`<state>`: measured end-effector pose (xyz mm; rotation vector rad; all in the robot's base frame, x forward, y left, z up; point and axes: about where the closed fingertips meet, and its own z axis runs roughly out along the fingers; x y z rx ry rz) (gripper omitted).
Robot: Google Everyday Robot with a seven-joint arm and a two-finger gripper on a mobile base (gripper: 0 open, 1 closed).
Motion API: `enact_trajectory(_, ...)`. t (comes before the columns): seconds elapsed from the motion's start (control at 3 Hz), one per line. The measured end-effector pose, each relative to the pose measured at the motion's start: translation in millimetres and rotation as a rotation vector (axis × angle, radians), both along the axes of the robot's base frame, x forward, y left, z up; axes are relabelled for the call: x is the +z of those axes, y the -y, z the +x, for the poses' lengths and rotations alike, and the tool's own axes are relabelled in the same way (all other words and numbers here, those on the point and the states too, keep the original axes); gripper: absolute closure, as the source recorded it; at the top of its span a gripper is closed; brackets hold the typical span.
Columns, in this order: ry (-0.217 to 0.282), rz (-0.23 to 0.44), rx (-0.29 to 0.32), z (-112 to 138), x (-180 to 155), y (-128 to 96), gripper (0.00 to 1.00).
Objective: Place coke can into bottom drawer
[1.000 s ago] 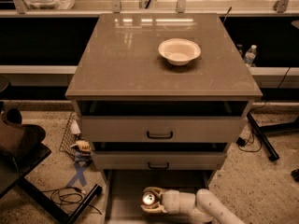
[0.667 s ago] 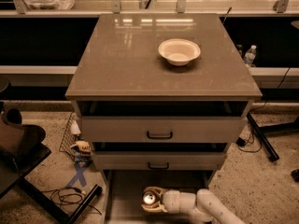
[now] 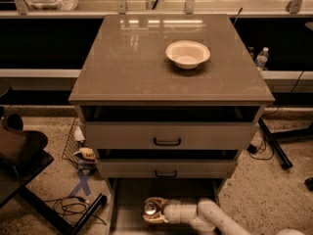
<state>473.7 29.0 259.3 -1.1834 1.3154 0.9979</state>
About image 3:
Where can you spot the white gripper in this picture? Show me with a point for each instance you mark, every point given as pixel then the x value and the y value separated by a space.
pixel 171 210

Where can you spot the red coke can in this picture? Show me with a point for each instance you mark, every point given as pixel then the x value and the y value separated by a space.
pixel 150 208

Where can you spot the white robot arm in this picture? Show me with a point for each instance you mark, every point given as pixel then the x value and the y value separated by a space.
pixel 205 216

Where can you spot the open bottom drawer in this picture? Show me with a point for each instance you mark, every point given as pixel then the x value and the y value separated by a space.
pixel 128 196

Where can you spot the grey middle drawer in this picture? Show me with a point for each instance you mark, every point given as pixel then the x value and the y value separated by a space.
pixel 159 168

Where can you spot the grey drawer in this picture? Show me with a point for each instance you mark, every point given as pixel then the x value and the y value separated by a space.
pixel 181 136
pixel 159 168

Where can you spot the grey top drawer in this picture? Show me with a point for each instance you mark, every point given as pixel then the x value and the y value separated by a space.
pixel 181 136

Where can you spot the grey drawer cabinet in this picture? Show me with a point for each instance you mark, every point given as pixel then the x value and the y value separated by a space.
pixel 128 78

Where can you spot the blue tape cross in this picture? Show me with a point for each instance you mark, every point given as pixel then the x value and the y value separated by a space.
pixel 83 176

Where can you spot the black table leg left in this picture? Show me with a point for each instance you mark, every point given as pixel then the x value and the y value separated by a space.
pixel 67 214

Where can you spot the white paper bowl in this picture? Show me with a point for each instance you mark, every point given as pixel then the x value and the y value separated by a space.
pixel 187 55

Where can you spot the clear water bottle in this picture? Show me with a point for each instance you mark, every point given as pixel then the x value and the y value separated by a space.
pixel 262 58

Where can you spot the wire mesh basket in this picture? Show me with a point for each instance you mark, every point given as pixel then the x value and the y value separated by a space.
pixel 75 139

